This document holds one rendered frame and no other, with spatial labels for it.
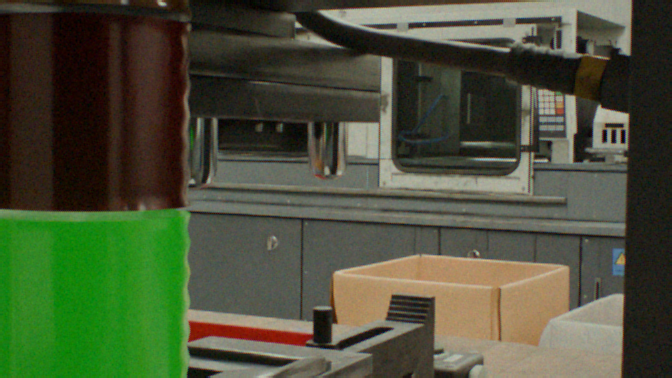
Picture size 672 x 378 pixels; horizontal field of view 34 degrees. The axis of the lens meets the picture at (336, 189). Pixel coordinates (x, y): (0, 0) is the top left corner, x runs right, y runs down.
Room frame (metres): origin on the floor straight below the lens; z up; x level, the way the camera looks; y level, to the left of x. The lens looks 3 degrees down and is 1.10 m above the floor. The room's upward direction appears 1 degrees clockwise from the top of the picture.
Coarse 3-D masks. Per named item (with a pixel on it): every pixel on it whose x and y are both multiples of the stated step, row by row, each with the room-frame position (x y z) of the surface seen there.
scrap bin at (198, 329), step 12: (192, 324) 0.79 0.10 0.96; (204, 324) 0.79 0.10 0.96; (216, 324) 0.79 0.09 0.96; (228, 324) 0.78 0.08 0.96; (192, 336) 0.79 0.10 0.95; (204, 336) 0.79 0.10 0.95; (228, 336) 0.78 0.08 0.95; (240, 336) 0.78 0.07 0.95; (252, 336) 0.77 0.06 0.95; (264, 336) 0.77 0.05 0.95; (276, 336) 0.76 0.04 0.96; (288, 336) 0.76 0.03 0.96; (300, 336) 0.75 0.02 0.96; (312, 336) 0.75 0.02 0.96
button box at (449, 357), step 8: (448, 352) 0.84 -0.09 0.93; (456, 352) 0.84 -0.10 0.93; (464, 352) 0.84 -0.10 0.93; (472, 352) 0.83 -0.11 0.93; (440, 360) 0.81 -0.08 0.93; (448, 360) 0.81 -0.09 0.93; (456, 360) 0.81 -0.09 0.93; (464, 360) 0.81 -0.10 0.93; (472, 360) 0.82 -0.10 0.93; (480, 360) 0.83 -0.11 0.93; (440, 368) 0.78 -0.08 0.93; (448, 368) 0.78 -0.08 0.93; (456, 368) 0.79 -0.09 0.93; (464, 368) 0.80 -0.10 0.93; (472, 368) 0.81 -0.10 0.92; (480, 368) 0.80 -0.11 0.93; (440, 376) 0.78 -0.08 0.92; (448, 376) 0.78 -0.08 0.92; (456, 376) 0.78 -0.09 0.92; (464, 376) 0.80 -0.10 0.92; (472, 376) 0.80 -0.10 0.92; (480, 376) 0.80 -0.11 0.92; (488, 376) 0.81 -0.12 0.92
